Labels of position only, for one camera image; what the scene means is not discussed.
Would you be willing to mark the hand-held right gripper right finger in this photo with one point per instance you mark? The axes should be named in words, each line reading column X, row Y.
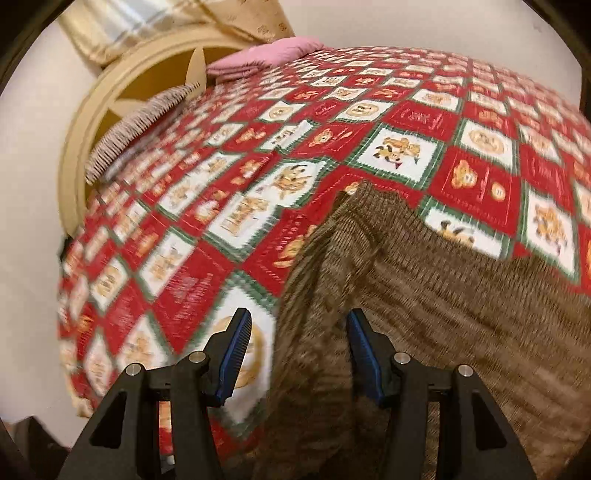
column 364, row 360

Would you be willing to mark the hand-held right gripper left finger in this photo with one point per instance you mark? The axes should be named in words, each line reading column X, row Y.
column 235, row 355

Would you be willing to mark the brown knit sun-print sweater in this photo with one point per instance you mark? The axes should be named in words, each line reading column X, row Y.
column 438, row 323

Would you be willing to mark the red checkered printed bedspread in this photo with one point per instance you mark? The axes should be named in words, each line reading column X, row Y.
column 415, row 115

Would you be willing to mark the striped pillow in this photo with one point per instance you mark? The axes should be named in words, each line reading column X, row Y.
column 138, row 124

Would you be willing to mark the cream wooden headboard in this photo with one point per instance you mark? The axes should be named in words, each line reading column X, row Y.
column 138, row 78

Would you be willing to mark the pink pillow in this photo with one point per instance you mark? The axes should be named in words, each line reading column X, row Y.
column 268, row 55

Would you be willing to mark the beige patterned curtain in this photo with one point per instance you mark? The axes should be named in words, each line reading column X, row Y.
column 138, row 23

